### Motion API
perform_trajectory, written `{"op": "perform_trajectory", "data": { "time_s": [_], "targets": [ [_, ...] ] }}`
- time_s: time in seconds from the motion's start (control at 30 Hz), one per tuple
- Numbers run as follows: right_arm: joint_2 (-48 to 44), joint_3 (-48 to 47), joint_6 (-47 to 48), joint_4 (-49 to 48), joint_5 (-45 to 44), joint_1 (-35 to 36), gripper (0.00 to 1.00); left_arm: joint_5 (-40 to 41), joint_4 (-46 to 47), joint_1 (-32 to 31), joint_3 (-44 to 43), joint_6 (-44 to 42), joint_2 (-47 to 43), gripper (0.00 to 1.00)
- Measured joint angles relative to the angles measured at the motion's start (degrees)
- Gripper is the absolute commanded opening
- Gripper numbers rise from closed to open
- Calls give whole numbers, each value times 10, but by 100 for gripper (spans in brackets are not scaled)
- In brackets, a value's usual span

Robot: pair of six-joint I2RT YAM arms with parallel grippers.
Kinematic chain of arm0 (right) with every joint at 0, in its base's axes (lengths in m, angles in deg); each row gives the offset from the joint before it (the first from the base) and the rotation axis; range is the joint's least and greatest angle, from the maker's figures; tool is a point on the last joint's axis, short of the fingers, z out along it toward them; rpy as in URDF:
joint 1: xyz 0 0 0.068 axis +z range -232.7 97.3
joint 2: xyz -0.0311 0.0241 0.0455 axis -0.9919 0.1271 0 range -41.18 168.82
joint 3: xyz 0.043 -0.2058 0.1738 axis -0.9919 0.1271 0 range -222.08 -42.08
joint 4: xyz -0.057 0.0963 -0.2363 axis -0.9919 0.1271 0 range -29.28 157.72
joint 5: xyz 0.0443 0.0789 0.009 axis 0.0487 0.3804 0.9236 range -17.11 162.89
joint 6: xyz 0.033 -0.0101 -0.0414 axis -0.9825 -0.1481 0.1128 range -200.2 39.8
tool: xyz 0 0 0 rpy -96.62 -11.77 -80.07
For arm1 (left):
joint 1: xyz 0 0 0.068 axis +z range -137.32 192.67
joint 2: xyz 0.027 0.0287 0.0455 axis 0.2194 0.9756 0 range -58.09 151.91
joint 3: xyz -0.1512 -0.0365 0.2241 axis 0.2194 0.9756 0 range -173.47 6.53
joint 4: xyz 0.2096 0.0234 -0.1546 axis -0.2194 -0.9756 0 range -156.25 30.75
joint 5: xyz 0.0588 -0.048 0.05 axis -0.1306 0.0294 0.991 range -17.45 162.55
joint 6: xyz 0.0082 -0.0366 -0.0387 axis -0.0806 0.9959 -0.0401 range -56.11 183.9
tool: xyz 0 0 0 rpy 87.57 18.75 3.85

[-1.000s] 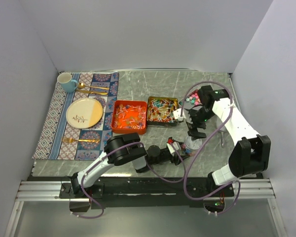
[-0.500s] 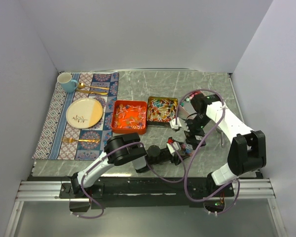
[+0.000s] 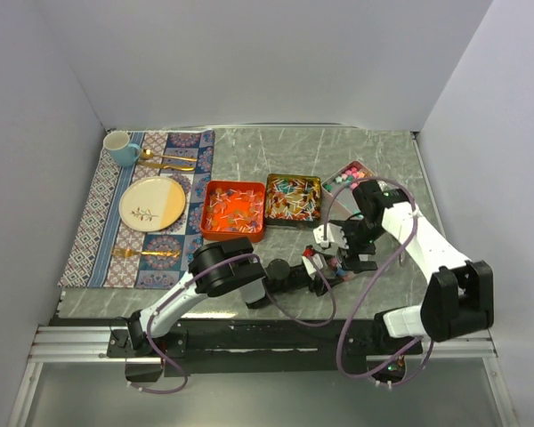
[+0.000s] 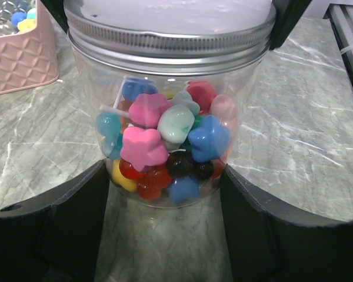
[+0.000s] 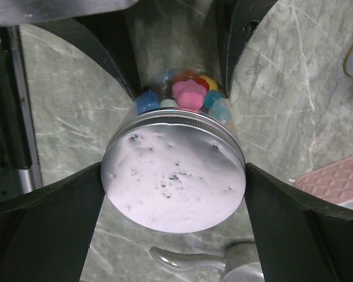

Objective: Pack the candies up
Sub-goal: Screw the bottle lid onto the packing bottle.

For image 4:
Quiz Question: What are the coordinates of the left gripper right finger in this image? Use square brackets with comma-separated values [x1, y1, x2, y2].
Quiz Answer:
[219, 166, 353, 281]

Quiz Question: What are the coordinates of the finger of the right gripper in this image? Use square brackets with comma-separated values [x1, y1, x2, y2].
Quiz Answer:
[270, 0, 311, 50]
[42, 0, 68, 32]

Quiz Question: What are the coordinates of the aluminium rail frame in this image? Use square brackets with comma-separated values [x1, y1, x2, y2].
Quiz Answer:
[327, 4, 353, 88]

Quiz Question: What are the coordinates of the pink tin of star candies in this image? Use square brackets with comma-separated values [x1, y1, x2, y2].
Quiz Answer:
[0, 1, 59, 95]

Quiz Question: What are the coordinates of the clear round jar lid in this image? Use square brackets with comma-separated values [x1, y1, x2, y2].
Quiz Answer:
[64, 1, 277, 76]

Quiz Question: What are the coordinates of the clear glass jar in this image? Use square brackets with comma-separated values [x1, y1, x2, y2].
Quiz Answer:
[70, 43, 267, 209]

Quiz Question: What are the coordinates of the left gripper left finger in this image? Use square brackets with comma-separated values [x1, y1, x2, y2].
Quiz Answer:
[0, 160, 109, 281]

